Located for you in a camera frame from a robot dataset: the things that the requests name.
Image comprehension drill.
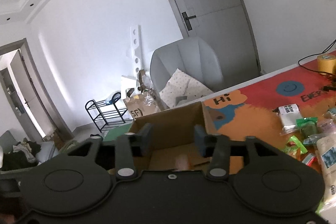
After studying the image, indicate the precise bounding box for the white black-label snack pack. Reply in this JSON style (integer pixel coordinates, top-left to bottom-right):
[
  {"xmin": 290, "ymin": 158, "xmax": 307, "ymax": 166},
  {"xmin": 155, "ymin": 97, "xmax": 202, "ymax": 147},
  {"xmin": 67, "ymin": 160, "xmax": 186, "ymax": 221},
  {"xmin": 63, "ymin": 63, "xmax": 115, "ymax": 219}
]
[{"xmin": 278, "ymin": 104, "xmax": 303, "ymax": 134}]

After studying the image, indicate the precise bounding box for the bright green snack packet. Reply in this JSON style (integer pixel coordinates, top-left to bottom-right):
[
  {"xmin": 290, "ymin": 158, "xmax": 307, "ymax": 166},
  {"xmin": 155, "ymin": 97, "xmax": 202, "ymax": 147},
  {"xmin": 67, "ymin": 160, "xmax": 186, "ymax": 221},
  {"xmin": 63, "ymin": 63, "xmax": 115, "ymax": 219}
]
[{"xmin": 282, "ymin": 135, "xmax": 308, "ymax": 160}]

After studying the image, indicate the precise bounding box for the dark green snack packet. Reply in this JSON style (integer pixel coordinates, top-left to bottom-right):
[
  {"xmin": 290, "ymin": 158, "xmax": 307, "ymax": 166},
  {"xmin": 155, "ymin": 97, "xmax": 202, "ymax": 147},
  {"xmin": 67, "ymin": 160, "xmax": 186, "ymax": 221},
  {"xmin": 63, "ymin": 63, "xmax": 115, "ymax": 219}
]
[{"xmin": 296, "ymin": 117, "xmax": 319, "ymax": 139}]

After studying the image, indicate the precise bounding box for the long white bread pack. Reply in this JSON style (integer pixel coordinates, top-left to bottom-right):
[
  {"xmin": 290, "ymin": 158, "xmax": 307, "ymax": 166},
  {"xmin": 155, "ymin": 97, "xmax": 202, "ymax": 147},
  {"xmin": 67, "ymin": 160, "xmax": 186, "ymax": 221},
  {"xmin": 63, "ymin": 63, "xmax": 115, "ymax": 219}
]
[{"xmin": 317, "ymin": 134, "xmax": 335, "ymax": 206}]

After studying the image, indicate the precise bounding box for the red snack packet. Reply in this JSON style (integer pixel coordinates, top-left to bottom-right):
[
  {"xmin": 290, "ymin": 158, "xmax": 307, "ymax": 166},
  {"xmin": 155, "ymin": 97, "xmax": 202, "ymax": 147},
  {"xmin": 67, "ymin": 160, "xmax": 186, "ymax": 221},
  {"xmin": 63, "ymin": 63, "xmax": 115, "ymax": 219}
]
[{"xmin": 302, "ymin": 153, "xmax": 316, "ymax": 166}]

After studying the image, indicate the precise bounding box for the pink snack packet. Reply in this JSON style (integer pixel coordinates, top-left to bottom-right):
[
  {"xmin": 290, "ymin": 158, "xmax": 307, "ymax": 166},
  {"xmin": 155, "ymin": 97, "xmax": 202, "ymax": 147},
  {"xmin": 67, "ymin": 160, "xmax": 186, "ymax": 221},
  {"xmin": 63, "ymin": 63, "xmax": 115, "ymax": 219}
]
[{"xmin": 317, "ymin": 119, "xmax": 336, "ymax": 134}]

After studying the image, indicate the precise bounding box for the SF cardboard box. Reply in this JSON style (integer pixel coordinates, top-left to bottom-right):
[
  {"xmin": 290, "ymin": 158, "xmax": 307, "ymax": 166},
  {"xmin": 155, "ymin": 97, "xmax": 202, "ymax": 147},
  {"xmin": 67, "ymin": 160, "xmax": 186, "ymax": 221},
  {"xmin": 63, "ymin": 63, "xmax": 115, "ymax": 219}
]
[{"xmin": 123, "ymin": 69, "xmax": 164, "ymax": 121}]

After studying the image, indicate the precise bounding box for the brown cardboard box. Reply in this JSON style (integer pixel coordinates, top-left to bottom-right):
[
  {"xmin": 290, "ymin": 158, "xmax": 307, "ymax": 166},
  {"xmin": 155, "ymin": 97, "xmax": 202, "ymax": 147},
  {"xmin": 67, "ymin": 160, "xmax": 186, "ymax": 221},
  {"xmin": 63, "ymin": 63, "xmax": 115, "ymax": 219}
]
[{"xmin": 107, "ymin": 101, "xmax": 246, "ymax": 175}]

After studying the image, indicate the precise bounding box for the pink candy packet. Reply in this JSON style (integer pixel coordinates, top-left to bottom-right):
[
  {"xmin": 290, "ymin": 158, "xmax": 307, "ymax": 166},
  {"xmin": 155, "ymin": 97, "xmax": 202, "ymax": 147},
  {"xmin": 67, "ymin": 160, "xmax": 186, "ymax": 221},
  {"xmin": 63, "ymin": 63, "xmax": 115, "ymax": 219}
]
[{"xmin": 175, "ymin": 155, "xmax": 190, "ymax": 171}]

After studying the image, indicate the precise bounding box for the black shoe rack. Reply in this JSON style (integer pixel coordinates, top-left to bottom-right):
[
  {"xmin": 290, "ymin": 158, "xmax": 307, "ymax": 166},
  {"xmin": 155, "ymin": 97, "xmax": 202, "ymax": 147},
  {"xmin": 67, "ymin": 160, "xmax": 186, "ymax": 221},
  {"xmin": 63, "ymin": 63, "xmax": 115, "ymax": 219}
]
[{"xmin": 85, "ymin": 98, "xmax": 131, "ymax": 133}]

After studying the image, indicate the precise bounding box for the blue slipper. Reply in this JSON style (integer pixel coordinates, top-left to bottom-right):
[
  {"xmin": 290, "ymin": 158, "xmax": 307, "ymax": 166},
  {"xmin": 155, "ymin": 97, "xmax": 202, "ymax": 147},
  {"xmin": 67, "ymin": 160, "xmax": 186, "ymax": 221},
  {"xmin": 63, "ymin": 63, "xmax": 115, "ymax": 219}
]
[{"xmin": 104, "ymin": 91, "xmax": 121, "ymax": 105}]

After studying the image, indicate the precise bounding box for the dotted white cushion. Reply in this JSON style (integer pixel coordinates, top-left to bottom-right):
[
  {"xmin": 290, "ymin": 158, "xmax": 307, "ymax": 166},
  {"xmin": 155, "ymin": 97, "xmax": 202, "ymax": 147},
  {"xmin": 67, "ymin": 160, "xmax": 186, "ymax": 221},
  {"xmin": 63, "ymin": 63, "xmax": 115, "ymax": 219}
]
[{"xmin": 159, "ymin": 69, "xmax": 213, "ymax": 108}]

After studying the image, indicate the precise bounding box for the colourful cat table mat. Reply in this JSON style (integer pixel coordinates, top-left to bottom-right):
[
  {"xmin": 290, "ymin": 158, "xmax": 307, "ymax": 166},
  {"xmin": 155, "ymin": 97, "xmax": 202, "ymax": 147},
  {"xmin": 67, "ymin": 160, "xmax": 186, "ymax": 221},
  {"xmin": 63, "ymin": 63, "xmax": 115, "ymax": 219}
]
[{"xmin": 102, "ymin": 50, "xmax": 336, "ymax": 214}]

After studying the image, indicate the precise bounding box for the grey armchair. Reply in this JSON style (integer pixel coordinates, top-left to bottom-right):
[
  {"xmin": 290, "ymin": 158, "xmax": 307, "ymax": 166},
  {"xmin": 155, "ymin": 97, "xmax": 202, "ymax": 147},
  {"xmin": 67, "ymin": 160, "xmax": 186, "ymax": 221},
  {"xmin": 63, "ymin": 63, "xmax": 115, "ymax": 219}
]
[{"xmin": 150, "ymin": 37, "xmax": 224, "ymax": 94}]

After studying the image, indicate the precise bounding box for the white perforated board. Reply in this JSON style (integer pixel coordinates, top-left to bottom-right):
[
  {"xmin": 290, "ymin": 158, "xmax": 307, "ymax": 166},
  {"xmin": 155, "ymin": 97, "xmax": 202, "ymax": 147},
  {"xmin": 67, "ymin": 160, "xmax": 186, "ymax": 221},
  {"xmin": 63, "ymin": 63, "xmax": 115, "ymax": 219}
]
[{"xmin": 122, "ymin": 25, "xmax": 143, "ymax": 86}]

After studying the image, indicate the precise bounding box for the grey door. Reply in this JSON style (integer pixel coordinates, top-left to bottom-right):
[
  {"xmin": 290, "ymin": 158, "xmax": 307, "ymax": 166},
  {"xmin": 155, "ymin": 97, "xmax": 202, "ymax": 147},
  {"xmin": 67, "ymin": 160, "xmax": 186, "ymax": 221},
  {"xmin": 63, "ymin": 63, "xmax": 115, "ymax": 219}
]
[{"xmin": 169, "ymin": 0, "xmax": 260, "ymax": 75}]

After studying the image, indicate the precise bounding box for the yellow tape roll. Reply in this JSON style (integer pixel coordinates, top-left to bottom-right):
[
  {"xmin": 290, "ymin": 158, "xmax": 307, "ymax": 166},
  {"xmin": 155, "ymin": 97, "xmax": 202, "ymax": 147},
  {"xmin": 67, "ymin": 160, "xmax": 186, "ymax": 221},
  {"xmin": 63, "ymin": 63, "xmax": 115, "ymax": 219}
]
[{"xmin": 317, "ymin": 54, "xmax": 336, "ymax": 75}]

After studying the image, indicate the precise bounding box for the black door handle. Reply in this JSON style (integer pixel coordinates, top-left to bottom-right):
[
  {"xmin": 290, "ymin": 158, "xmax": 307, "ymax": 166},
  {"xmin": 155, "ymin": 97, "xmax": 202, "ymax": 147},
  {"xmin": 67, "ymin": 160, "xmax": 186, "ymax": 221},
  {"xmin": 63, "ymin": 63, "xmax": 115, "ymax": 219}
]
[{"xmin": 182, "ymin": 12, "xmax": 197, "ymax": 31}]

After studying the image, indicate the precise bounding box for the black cable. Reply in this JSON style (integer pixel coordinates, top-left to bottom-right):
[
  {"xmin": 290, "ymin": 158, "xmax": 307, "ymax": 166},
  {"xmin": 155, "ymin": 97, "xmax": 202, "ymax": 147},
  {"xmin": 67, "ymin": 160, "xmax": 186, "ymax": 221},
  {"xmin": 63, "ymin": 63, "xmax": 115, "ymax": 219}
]
[{"xmin": 297, "ymin": 39, "xmax": 336, "ymax": 76}]

